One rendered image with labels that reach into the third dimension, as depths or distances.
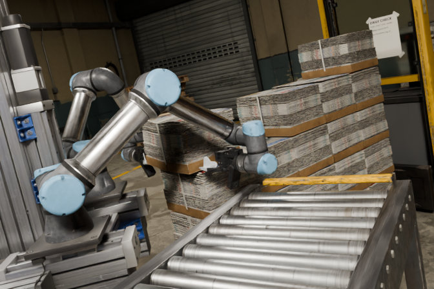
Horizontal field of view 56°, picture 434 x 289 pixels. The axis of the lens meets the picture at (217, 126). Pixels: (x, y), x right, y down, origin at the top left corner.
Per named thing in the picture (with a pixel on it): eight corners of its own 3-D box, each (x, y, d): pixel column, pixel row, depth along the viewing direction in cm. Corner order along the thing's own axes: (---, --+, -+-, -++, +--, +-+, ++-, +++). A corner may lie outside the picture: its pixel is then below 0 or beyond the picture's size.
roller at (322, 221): (224, 231, 126) (225, 215, 128) (385, 238, 101) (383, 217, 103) (215, 231, 122) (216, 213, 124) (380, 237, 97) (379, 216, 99)
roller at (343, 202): (243, 214, 138) (243, 199, 138) (392, 216, 112) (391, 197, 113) (236, 215, 133) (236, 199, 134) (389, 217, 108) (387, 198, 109)
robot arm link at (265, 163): (276, 149, 144) (281, 171, 145) (255, 148, 153) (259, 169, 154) (261, 155, 139) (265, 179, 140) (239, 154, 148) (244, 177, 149)
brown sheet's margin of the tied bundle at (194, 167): (170, 171, 182) (168, 162, 181) (221, 153, 198) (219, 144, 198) (189, 174, 169) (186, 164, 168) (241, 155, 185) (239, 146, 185)
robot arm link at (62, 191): (60, 215, 125) (175, 89, 140) (64, 228, 111) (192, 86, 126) (28, 191, 121) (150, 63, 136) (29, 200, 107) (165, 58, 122)
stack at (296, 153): (192, 319, 213) (156, 166, 202) (329, 231, 281) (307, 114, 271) (240, 350, 182) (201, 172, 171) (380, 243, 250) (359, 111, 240)
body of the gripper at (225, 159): (227, 146, 166) (247, 147, 156) (230, 166, 167) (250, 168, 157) (212, 151, 161) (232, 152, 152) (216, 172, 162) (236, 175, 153)
